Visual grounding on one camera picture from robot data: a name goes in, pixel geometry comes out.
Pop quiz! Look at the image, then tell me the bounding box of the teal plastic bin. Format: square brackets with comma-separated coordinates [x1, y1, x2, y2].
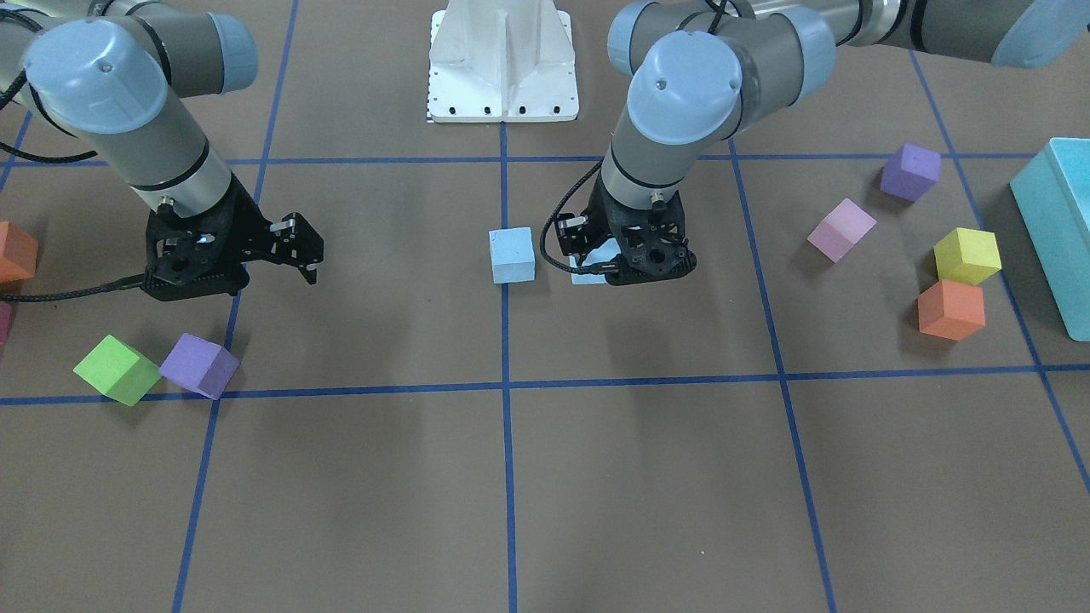
[1012, 137, 1089, 342]

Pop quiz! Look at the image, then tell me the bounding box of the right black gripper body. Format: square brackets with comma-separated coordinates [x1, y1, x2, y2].
[141, 175, 273, 301]

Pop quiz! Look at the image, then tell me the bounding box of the light blue block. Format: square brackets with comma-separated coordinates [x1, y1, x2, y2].
[488, 226, 535, 284]
[569, 238, 620, 284]

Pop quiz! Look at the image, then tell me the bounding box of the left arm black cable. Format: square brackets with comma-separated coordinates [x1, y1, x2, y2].
[540, 158, 614, 275]

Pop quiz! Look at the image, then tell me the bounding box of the light pink foam block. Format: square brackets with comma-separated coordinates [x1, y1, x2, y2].
[807, 199, 877, 263]

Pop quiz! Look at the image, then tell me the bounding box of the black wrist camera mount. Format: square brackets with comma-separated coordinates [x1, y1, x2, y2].
[250, 212, 324, 284]
[554, 213, 597, 264]

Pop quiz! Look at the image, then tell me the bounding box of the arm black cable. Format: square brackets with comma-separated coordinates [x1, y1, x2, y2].
[540, 158, 614, 275]
[0, 272, 154, 304]

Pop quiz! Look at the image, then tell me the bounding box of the dark purple block far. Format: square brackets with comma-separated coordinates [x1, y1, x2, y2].
[879, 143, 942, 202]

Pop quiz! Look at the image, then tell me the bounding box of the white pedestal column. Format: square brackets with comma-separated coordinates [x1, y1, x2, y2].
[426, 1, 580, 123]

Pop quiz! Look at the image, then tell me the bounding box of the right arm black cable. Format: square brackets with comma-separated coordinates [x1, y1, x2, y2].
[0, 272, 154, 304]

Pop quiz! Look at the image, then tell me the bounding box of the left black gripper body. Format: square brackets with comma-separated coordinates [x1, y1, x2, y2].
[588, 178, 697, 284]

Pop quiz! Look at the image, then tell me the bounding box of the magenta foam block near tray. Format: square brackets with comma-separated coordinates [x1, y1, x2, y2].
[0, 301, 14, 346]

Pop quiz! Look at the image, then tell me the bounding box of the purple block near green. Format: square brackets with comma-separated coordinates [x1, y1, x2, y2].
[159, 333, 240, 400]

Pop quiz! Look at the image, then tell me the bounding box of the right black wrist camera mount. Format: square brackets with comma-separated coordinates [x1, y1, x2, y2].
[250, 212, 324, 284]

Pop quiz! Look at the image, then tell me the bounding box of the orange foam block near tray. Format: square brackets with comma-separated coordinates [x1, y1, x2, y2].
[0, 221, 39, 284]

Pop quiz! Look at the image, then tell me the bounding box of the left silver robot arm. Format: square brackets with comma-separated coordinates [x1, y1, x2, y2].
[546, 1, 1087, 286]

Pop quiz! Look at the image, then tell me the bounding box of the green foam block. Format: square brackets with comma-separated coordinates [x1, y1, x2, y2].
[73, 335, 161, 407]

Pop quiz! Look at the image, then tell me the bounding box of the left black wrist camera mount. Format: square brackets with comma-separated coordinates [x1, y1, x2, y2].
[554, 213, 597, 264]

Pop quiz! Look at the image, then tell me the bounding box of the orange foam block far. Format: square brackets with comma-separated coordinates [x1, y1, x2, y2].
[916, 279, 986, 341]

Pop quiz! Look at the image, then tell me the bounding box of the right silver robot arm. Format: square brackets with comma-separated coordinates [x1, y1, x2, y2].
[3, 1, 273, 303]

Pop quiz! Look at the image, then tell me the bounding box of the yellow foam block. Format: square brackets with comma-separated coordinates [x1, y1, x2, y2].
[932, 226, 1003, 286]

